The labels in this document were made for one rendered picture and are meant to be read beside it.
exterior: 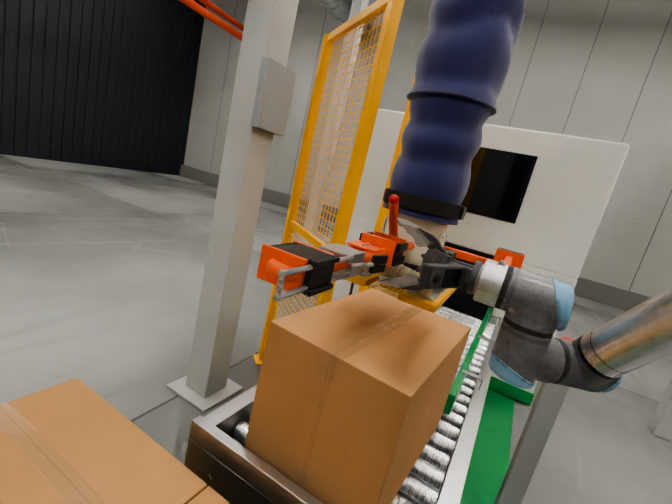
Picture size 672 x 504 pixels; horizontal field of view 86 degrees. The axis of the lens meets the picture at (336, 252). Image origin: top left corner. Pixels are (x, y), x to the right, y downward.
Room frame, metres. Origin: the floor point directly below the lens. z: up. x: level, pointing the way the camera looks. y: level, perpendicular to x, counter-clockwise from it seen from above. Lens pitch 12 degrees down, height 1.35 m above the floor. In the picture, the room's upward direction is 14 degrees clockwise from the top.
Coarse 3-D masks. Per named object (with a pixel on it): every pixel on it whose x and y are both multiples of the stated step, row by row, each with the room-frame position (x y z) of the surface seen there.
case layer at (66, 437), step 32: (64, 384) 0.97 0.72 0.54; (0, 416) 0.80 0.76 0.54; (32, 416) 0.82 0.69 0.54; (64, 416) 0.85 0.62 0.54; (96, 416) 0.87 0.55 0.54; (0, 448) 0.71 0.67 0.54; (32, 448) 0.73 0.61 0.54; (64, 448) 0.75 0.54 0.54; (96, 448) 0.77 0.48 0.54; (128, 448) 0.80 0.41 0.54; (160, 448) 0.82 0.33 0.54; (0, 480) 0.64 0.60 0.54; (32, 480) 0.66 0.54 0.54; (64, 480) 0.67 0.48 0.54; (96, 480) 0.69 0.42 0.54; (128, 480) 0.71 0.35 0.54; (160, 480) 0.73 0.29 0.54; (192, 480) 0.75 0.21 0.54
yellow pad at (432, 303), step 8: (448, 288) 1.05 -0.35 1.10; (456, 288) 1.12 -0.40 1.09; (400, 296) 0.88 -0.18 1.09; (408, 296) 0.87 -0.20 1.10; (416, 296) 0.89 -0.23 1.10; (424, 296) 0.88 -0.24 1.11; (432, 296) 0.90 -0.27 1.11; (440, 296) 0.94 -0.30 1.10; (448, 296) 0.99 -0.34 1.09; (416, 304) 0.86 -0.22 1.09; (424, 304) 0.85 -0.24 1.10; (432, 304) 0.85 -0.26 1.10; (440, 304) 0.89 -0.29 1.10; (432, 312) 0.84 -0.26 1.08
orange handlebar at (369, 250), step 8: (360, 248) 0.74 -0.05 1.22; (368, 248) 0.70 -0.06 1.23; (376, 248) 0.72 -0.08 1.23; (384, 248) 0.77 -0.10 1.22; (408, 248) 0.92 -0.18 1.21; (448, 248) 1.04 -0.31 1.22; (368, 256) 0.67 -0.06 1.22; (456, 256) 1.03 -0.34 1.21; (464, 256) 1.02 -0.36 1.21; (472, 256) 1.01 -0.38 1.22; (480, 256) 1.01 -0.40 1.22; (272, 264) 0.47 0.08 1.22; (280, 264) 0.46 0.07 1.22; (336, 264) 0.55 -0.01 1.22; (344, 264) 0.58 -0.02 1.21; (504, 264) 0.98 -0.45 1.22; (272, 272) 0.46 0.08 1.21; (288, 280) 0.46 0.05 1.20; (296, 280) 0.46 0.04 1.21
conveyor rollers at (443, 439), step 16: (464, 320) 2.56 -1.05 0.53; (480, 320) 2.61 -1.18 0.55; (464, 352) 1.96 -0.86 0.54; (480, 352) 2.01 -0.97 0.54; (464, 384) 1.60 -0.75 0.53; (464, 400) 1.44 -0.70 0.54; (448, 416) 1.29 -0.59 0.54; (240, 432) 0.95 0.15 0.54; (448, 432) 1.20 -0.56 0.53; (432, 448) 1.07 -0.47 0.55; (448, 448) 1.11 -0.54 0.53; (416, 464) 0.98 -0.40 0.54; (432, 464) 1.05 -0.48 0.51; (448, 464) 1.04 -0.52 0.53; (416, 480) 0.91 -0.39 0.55; (432, 480) 0.95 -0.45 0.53; (400, 496) 0.84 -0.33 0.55; (416, 496) 0.88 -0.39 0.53; (432, 496) 0.87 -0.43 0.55
